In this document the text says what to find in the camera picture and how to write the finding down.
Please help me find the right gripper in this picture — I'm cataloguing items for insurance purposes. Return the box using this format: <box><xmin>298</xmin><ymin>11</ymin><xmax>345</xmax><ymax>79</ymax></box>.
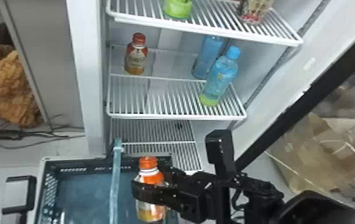
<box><xmin>130</xmin><ymin>165</ymin><xmax>227</xmax><ymax>224</ymax></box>

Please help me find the orange bottle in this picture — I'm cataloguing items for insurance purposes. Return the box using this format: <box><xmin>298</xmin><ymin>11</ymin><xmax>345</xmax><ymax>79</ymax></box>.
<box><xmin>133</xmin><ymin>156</ymin><xmax>167</xmax><ymax>223</ymax></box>
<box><xmin>124</xmin><ymin>32</ymin><xmax>149</xmax><ymax>76</ymax></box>

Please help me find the blue basket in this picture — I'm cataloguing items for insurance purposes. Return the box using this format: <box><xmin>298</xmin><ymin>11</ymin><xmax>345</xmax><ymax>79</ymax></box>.
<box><xmin>29</xmin><ymin>137</ymin><xmax>182</xmax><ymax>224</ymax></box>

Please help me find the blue bottle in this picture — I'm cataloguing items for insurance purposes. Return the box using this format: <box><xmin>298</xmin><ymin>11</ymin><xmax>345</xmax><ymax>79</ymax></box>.
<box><xmin>198</xmin><ymin>45</ymin><xmax>242</xmax><ymax>108</ymax></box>
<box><xmin>191</xmin><ymin>35</ymin><xmax>229</xmax><ymax>80</ymax></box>

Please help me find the white fridge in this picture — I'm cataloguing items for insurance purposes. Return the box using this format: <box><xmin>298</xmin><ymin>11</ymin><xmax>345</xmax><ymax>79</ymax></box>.
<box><xmin>0</xmin><ymin>0</ymin><xmax>326</xmax><ymax>173</ymax></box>

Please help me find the fridge door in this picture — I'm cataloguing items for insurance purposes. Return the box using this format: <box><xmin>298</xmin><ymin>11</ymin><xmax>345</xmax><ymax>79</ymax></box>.
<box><xmin>227</xmin><ymin>0</ymin><xmax>355</xmax><ymax>216</ymax></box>

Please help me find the cardboard box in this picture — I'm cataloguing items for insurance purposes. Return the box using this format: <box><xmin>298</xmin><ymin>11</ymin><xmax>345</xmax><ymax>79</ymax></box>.
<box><xmin>264</xmin><ymin>111</ymin><xmax>355</xmax><ymax>195</ymax></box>

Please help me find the green bottle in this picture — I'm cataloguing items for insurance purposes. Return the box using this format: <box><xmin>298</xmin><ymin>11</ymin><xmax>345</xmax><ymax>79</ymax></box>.
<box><xmin>160</xmin><ymin>0</ymin><xmax>194</xmax><ymax>20</ymax></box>

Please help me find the orange cloth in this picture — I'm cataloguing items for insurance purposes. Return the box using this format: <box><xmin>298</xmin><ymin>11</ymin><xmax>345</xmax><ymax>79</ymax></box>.
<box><xmin>0</xmin><ymin>41</ymin><xmax>43</xmax><ymax>128</ymax></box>

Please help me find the beige noodle cup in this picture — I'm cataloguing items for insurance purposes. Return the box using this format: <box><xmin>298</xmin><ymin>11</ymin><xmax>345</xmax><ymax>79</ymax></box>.
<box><xmin>236</xmin><ymin>0</ymin><xmax>275</xmax><ymax>25</ymax></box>

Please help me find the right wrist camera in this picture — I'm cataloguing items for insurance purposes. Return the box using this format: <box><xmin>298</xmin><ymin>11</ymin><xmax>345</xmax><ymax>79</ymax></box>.
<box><xmin>204</xmin><ymin>129</ymin><xmax>238</xmax><ymax>188</ymax></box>

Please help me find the black handle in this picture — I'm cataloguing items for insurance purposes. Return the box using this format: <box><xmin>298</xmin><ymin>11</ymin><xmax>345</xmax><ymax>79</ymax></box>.
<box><xmin>1</xmin><ymin>175</ymin><xmax>38</xmax><ymax>216</ymax></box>

